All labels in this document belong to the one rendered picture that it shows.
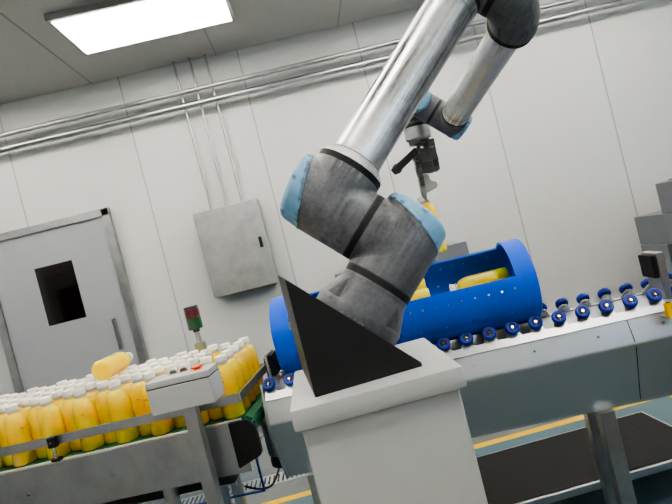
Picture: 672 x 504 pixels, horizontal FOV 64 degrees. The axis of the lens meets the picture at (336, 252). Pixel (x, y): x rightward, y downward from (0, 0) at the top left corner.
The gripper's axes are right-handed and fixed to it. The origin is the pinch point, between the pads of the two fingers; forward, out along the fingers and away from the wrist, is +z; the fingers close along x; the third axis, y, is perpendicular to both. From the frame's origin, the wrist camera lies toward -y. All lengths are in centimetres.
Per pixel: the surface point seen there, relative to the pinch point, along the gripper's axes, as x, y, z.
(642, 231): 321, 207, 57
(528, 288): -18.6, 25.7, 34.8
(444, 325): -17.6, -2.0, 42.1
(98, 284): 285, -293, 11
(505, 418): -14, 12, 77
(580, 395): -14, 37, 73
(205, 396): -40, -76, 46
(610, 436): -14, 44, 87
